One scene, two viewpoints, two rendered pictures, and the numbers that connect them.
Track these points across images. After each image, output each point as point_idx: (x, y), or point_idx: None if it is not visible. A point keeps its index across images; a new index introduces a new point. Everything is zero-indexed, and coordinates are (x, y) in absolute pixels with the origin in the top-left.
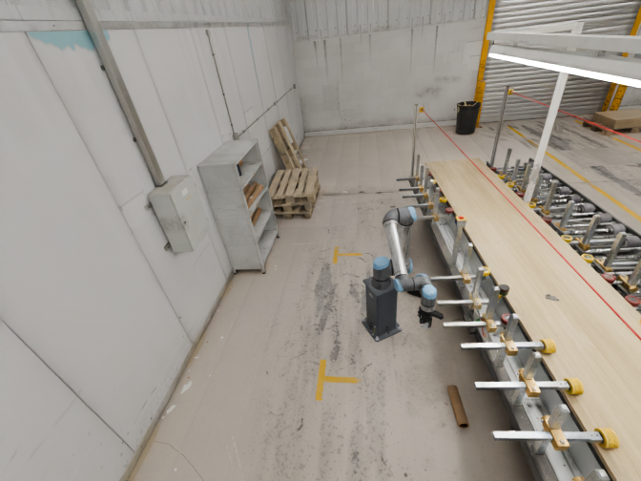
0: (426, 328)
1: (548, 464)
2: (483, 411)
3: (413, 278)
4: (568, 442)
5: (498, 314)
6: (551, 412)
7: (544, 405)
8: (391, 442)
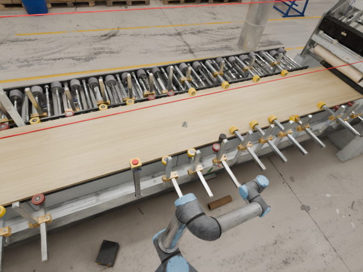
0: None
1: None
2: (213, 189)
3: (255, 196)
4: (255, 138)
5: (184, 162)
6: None
7: None
8: (263, 239)
